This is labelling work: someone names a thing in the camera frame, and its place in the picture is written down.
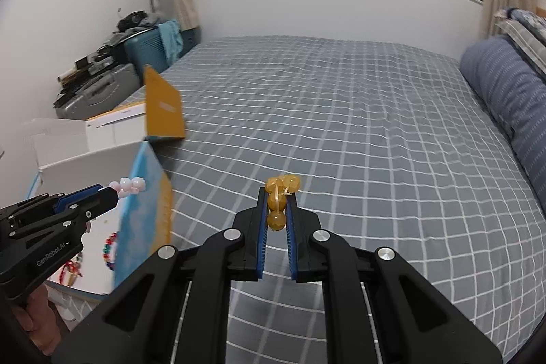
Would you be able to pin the dark clothes pile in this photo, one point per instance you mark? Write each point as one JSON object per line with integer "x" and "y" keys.
{"x": 140, "y": 19}

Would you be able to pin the grey checked folded quilt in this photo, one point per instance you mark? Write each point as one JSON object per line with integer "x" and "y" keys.
{"x": 527, "y": 31}

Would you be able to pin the white cardboard storage box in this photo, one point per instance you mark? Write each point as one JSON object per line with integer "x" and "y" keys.
{"x": 114, "y": 149}

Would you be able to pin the teal cloth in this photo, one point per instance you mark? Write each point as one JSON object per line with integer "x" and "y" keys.
{"x": 170, "y": 34}

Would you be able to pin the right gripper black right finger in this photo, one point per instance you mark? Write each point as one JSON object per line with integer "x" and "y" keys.
{"x": 306, "y": 263}

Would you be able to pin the left hand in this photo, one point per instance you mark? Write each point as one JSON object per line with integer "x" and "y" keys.
{"x": 39, "y": 321}

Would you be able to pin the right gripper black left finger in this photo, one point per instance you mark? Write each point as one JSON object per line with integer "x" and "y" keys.
{"x": 249, "y": 257}

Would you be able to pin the grey hard case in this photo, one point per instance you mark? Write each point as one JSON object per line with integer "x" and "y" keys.
{"x": 99, "y": 94}

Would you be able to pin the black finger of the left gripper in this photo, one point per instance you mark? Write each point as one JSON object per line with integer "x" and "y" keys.
{"x": 75, "y": 197}
{"x": 103, "y": 201}

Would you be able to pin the teal suitcase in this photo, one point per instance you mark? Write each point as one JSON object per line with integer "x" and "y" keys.
{"x": 145, "y": 49}

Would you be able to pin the blue striped pillow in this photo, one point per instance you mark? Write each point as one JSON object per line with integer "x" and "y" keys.
{"x": 514, "y": 94}

